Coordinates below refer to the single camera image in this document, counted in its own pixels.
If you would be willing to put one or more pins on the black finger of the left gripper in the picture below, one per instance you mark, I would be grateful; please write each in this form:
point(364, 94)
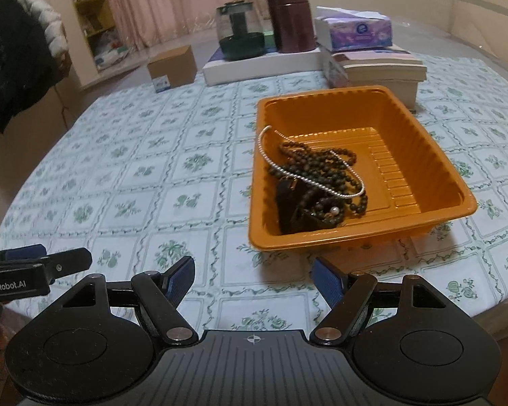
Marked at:
point(56, 265)

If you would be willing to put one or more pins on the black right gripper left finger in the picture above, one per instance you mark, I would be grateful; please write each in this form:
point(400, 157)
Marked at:
point(159, 295)

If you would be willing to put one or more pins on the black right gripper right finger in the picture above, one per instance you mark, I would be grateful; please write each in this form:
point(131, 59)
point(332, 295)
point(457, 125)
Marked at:
point(348, 297)

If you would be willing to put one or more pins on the orange plastic tray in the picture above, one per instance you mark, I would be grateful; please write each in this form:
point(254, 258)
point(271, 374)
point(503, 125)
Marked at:
point(410, 183)

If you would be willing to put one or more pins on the black jacket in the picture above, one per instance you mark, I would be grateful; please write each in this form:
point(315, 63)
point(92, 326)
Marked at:
point(27, 68)

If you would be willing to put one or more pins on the wooden bookshelf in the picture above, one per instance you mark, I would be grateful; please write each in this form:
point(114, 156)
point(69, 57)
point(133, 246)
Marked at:
point(97, 25)

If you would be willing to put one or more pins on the plastic bag on floor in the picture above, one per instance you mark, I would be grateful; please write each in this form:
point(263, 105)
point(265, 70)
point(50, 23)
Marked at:
point(109, 50)

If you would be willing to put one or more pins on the thick beige book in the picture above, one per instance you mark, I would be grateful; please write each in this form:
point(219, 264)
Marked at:
point(401, 79)

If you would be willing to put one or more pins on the small cardboard box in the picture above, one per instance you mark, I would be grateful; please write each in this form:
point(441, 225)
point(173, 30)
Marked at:
point(172, 68)

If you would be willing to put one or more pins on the flat white box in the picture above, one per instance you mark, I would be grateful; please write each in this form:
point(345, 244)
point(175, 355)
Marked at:
point(219, 71)

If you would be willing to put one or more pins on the pink book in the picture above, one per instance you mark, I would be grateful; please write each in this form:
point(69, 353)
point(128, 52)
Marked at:
point(388, 55)

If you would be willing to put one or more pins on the white puffy jacket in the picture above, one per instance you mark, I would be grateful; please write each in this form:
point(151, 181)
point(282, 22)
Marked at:
point(52, 25)

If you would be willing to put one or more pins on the purple tissue box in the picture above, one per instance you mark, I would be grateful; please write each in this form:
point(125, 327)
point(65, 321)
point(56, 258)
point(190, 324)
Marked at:
point(339, 29)

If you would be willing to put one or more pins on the glass teapot green base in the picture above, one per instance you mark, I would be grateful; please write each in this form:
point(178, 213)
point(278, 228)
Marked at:
point(239, 31)

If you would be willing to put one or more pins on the dark red cylindrical canister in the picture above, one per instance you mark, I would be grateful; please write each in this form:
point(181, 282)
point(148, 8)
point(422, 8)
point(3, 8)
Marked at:
point(292, 23)

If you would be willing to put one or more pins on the plastic-wrapped headboard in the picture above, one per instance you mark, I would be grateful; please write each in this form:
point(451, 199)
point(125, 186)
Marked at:
point(482, 24)

